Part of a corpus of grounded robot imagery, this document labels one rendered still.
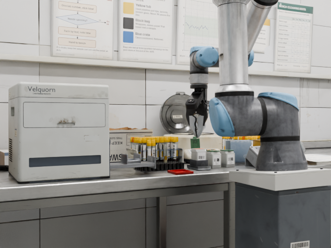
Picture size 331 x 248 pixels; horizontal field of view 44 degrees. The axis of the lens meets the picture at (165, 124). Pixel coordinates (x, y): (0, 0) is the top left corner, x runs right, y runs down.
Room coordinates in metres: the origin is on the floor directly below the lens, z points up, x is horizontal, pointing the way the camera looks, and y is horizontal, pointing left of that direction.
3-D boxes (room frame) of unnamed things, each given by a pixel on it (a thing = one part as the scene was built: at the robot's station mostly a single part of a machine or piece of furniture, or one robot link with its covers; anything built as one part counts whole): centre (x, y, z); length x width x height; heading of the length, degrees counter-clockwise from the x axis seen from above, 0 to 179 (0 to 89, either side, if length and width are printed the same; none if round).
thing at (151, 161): (1.39, 0.14, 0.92); 0.21 x 0.07 x 0.05; 117
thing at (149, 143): (1.55, 0.02, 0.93); 0.17 x 0.09 x 0.11; 117
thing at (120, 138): (1.79, 0.22, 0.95); 0.29 x 0.25 x 0.15; 27
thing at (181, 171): (1.44, -0.05, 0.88); 0.07 x 0.07 x 0.01; 27
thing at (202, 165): (1.56, -0.13, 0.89); 0.09 x 0.05 x 0.04; 24
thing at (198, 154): (1.56, -0.13, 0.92); 0.05 x 0.04 x 0.06; 24
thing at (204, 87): (1.68, -0.14, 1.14); 0.09 x 0.08 x 0.12; 155
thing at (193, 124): (1.68, -0.12, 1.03); 0.06 x 0.03 x 0.09; 155
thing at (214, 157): (1.60, -0.19, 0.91); 0.05 x 0.04 x 0.07; 27
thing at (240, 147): (1.72, -0.30, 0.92); 0.10 x 0.07 x 0.10; 112
